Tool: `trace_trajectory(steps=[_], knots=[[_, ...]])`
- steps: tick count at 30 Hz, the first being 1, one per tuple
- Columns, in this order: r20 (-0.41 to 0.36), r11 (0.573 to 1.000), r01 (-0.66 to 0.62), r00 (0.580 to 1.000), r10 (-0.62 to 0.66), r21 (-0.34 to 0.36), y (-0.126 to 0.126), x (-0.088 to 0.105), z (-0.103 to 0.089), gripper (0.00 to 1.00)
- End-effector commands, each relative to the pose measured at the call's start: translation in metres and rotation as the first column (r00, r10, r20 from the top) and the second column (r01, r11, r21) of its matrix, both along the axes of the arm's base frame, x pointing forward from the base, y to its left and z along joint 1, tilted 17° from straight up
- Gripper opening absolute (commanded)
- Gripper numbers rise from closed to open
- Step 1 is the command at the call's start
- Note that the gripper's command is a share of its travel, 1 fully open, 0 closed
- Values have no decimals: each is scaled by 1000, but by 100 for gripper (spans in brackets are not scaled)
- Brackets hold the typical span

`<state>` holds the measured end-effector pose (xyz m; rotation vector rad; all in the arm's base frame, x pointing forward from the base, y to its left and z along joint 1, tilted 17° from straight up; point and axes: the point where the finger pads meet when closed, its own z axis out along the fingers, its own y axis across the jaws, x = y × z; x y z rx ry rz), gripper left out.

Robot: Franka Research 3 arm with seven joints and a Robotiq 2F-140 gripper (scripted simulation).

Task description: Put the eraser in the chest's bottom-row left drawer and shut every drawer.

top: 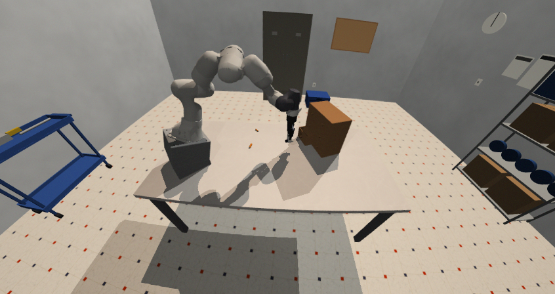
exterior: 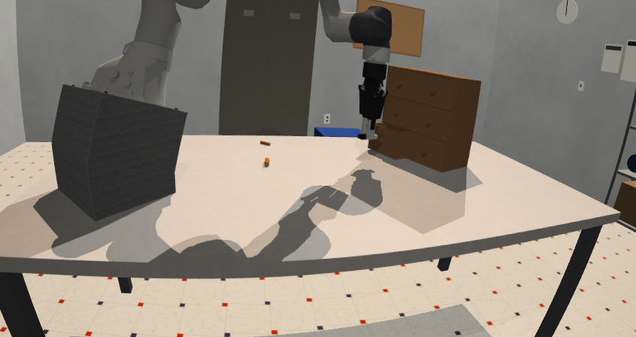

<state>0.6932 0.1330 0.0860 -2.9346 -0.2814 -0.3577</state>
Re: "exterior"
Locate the brown wooden drawer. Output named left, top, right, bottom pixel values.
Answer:
left=387, top=68, right=419, bottom=100
left=414, top=103, right=451, bottom=140
left=417, top=74, right=455, bottom=109
left=383, top=96, right=416, bottom=129
left=410, top=132, right=446, bottom=170
left=368, top=123, right=412, bottom=159

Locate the dark brown chest of drawers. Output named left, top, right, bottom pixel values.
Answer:
left=382, top=65, right=481, bottom=173

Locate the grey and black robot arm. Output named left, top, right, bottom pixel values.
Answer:
left=82, top=0, right=392, bottom=106

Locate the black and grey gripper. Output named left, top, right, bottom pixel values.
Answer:
left=359, top=62, right=388, bottom=140

